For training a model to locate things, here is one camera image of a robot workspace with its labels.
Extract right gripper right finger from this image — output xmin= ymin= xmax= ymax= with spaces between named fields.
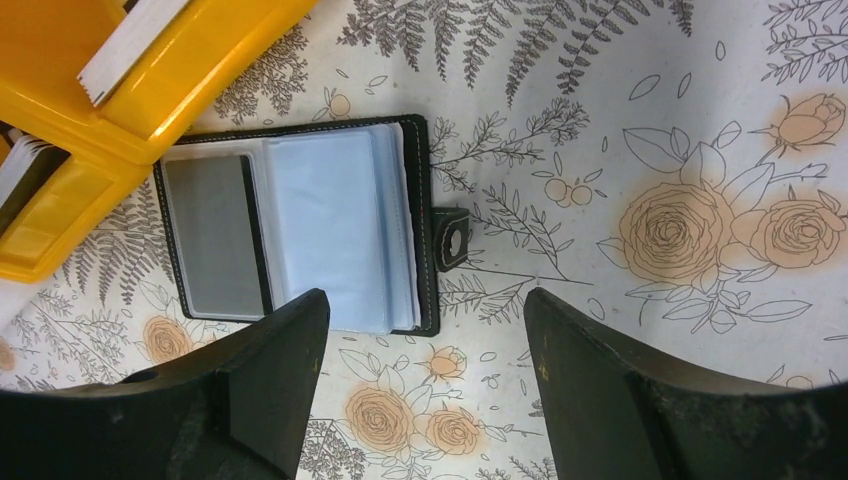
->
xmin=524 ymin=288 xmax=847 ymax=479

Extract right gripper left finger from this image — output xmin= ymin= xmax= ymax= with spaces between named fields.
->
xmin=1 ymin=289 xmax=330 ymax=479

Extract black card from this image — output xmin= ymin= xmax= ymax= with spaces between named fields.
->
xmin=160 ymin=154 xmax=272 ymax=322

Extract orange bin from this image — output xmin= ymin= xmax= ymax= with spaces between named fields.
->
xmin=1 ymin=1 xmax=312 ymax=164
xmin=1 ymin=121 xmax=157 ymax=283

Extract black leather card holder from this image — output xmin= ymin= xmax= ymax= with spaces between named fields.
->
xmin=155 ymin=114 xmax=470 ymax=337

